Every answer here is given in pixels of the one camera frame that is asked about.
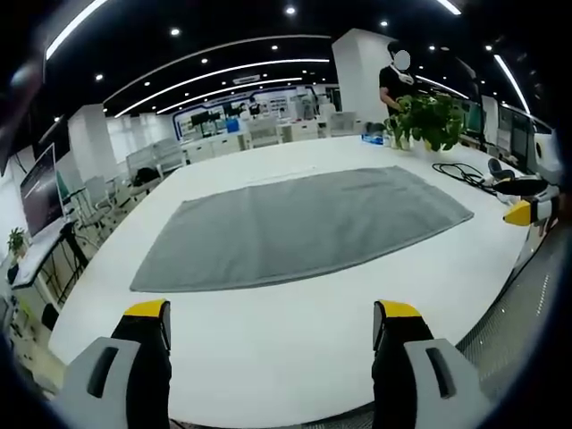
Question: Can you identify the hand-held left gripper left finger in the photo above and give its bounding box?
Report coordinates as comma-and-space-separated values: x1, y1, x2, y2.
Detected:
52, 299, 173, 429

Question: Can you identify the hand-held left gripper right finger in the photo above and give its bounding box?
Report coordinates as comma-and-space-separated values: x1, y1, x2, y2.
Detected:
371, 299, 492, 429

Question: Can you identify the grey towel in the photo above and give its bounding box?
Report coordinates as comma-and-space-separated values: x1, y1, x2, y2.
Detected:
129, 165, 475, 294

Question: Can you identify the green potted plant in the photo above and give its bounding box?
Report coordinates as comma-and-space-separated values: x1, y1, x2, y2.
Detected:
383, 92, 467, 154

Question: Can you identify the white table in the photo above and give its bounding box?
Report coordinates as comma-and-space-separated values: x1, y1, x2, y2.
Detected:
47, 134, 544, 429

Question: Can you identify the white side desk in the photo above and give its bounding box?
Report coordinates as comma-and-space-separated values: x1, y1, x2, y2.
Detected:
8, 218, 80, 314

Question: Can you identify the small potted plant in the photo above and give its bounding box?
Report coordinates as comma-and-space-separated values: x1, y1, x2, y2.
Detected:
5, 226, 30, 265

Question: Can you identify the white office chair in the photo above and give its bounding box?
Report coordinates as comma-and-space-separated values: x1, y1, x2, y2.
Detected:
75, 174, 124, 233

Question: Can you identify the white pillar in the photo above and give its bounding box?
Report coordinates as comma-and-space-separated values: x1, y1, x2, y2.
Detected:
331, 28, 394, 135

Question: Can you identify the large monitor screen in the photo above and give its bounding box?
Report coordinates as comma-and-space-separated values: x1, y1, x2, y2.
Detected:
18, 142, 67, 239

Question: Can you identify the black cable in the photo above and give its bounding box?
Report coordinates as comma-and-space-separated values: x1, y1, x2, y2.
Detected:
431, 162, 510, 198

